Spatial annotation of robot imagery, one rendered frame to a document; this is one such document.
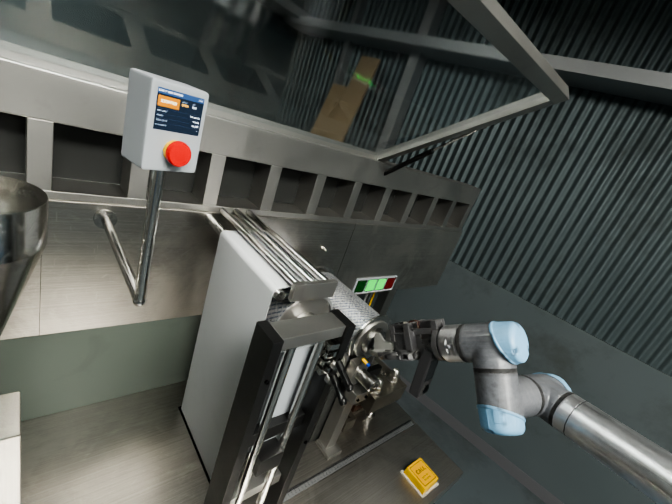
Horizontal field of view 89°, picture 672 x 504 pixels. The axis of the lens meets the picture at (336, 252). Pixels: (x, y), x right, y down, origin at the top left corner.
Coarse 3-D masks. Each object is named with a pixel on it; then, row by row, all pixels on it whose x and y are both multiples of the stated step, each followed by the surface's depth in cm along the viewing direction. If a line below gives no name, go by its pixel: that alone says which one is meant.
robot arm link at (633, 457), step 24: (552, 384) 66; (552, 408) 63; (576, 408) 61; (576, 432) 59; (600, 432) 57; (624, 432) 55; (600, 456) 56; (624, 456) 53; (648, 456) 52; (648, 480) 51
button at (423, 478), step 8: (416, 464) 99; (424, 464) 100; (408, 472) 97; (416, 472) 97; (424, 472) 98; (432, 472) 98; (416, 480) 95; (424, 480) 95; (432, 480) 96; (424, 488) 93
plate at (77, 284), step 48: (48, 240) 64; (96, 240) 69; (192, 240) 82; (288, 240) 101; (336, 240) 113; (384, 240) 130; (432, 240) 152; (48, 288) 68; (96, 288) 74; (192, 288) 88; (0, 336) 67
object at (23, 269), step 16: (32, 256) 41; (0, 272) 39; (16, 272) 41; (32, 272) 45; (0, 288) 40; (16, 288) 43; (0, 304) 42; (0, 320) 44; (0, 400) 54; (16, 400) 55; (0, 416) 52; (16, 416) 53; (0, 432) 50; (16, 432) 51; (0, 448) 50; (16, 448) 52; (0, 464) 51; (16, 464) 53; (0, 480) 52; (16, 480) 54; (0, 496) 54; (16, 496) 55
